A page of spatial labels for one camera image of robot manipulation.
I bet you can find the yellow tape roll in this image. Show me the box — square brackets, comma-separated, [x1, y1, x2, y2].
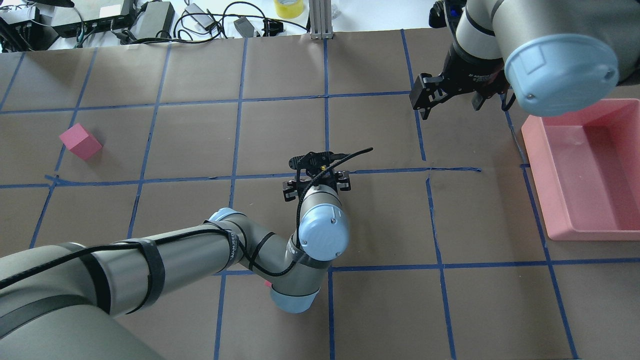
[273, 0, 305, 19]

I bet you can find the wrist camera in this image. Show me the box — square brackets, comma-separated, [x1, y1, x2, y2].
[428, 0, 467, 32]

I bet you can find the aluminium frame post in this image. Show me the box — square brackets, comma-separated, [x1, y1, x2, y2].
[308, 0, 334, 40]

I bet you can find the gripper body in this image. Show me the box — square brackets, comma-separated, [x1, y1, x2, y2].
[439, 42, 510, 98]
[295, 167, 338, 198]

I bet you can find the pink plastic bin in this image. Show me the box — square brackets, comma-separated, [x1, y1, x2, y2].
[521, 98, 640, 241]

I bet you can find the pink foam cube near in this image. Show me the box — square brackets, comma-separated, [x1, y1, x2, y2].
[58, 123, 103, 161]

